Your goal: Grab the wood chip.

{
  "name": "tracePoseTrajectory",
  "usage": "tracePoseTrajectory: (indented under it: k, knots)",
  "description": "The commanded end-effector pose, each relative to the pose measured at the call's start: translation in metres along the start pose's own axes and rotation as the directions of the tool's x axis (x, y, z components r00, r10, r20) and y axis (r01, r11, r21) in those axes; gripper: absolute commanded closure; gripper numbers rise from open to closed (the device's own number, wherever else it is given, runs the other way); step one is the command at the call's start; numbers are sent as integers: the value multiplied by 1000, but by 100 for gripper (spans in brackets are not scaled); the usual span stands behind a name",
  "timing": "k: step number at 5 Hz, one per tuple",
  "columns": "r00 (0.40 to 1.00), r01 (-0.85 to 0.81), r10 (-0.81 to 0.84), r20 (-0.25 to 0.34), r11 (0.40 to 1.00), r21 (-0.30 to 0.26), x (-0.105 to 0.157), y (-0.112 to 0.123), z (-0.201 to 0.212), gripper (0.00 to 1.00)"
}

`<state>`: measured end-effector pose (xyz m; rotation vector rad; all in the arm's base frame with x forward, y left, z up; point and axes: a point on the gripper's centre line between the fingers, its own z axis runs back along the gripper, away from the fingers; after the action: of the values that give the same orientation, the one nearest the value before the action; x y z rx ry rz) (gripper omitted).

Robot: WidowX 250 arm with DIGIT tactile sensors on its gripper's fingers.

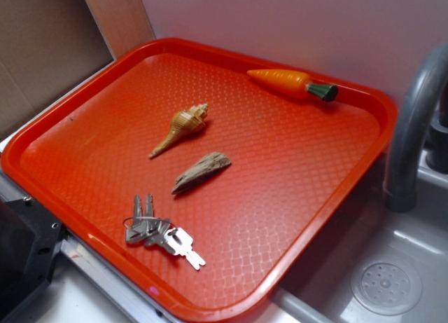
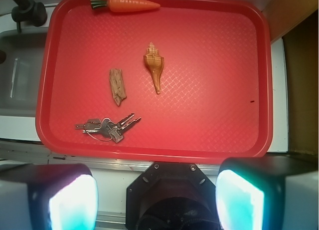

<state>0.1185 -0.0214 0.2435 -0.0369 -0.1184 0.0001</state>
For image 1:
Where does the dark faucet handle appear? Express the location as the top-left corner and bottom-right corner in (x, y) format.
(426, 101), (447, 174)

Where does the grey curved faucet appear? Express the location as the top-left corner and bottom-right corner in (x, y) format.
(383, 43), (447, 212)

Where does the round sink drain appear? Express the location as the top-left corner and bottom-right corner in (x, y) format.
(350, 255), (423, 316)

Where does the silver key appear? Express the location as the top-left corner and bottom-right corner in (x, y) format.
(140, 193), (158, 241)
(143, 218), (174, 254)
(163, 227), (206, 270)
(125, 195), (143, 245)

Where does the brown cardboard panel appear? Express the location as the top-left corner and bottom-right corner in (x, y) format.
(1, 0), (112, 139)

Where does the silver key left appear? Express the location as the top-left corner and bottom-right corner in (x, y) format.
(125, 195), (143, 245)

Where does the thin metal key ring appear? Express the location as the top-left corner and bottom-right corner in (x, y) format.
(122, 215), (178, 233)

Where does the black metal bracket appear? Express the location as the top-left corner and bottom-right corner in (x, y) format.
(1, 196), (65, 322)

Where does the grey brown wood chip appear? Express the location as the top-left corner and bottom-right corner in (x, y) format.
(171, 152), (232, 195)

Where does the red plastic tray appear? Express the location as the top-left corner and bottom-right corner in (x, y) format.
(1, 39), (397, 322)

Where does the orange toy carrot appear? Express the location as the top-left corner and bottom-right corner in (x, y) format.
(246, 69), (339, 102)

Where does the tan spiral seashell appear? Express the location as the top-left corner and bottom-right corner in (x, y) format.
(148, 104), (209, 159)

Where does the silver key right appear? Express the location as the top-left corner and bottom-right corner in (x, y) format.
(163, 227), (206, 270)

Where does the grey plastic sink basin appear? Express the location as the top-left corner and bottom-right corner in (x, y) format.
(272, 151), (448, 323)

